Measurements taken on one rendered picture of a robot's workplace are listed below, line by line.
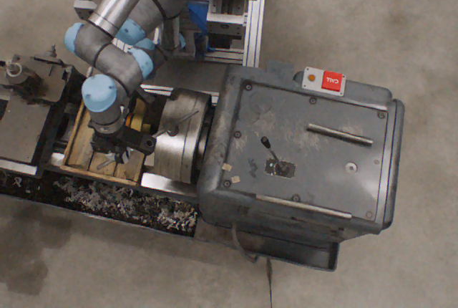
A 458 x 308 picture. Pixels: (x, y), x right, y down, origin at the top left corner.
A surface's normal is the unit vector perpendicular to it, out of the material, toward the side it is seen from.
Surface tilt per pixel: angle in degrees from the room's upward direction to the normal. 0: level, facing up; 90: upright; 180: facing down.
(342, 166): 0
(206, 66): 0
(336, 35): 0
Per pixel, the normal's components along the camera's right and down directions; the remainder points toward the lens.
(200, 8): 0.02, -0.29
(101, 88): 0.06, -0.50
